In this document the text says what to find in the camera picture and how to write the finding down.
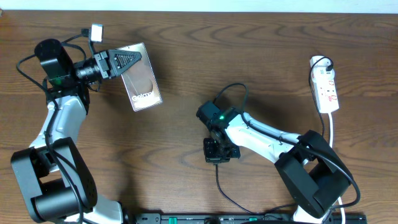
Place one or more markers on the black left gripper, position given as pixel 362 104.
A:
pixel 108 65

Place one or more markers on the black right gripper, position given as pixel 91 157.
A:
pixel 211 157

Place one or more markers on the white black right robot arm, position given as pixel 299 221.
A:
pixel 310 169

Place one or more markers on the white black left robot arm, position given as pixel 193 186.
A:
pixel 54 180

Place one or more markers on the white power strip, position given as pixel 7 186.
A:
pixel 325 90

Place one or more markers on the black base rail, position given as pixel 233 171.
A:
pixel 156 218

